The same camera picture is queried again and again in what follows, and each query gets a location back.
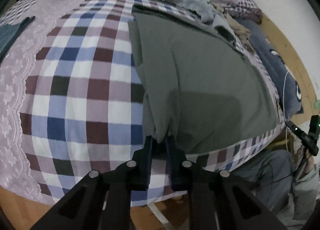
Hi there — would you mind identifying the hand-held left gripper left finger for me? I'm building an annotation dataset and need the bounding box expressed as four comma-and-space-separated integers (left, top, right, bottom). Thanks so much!
30, 135, 153, 230

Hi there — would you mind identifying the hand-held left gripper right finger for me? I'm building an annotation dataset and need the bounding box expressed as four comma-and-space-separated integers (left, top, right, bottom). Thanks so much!
165, 136, 288, 230

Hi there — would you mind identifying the green long-sleeve shirt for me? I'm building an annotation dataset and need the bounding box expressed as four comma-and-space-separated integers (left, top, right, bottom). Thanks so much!
127, 5, 279, 156

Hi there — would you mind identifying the person's right hand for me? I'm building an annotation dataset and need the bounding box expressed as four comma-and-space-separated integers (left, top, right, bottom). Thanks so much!
298, 146, 315, 175

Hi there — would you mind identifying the wooden bed leg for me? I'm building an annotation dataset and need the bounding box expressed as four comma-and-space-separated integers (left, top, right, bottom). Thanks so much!
172, 192, 188, 204

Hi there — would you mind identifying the person's leg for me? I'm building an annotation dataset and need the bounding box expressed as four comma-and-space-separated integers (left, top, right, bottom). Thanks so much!
232, 149, 297, 217

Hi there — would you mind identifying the wooden headboard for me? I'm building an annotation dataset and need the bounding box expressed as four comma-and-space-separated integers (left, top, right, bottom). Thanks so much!
257, 13, 320, 131

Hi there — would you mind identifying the dark blue plush pillow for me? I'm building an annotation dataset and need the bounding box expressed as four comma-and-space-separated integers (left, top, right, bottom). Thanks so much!
235, 19, 304, 121

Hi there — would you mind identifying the beige garment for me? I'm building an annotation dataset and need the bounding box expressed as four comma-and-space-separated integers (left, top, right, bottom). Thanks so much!
212, 0, 255, 53

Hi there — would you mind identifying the teal folded cloth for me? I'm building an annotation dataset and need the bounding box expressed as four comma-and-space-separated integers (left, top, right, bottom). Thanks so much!
0, 16, 36, 57

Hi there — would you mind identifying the white cable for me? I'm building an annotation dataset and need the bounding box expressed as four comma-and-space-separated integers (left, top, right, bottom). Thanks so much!
276, 69, 295, 156

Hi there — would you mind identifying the black cable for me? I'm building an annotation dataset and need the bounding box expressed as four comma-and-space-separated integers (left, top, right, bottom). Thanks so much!
250, 145, 309, 185

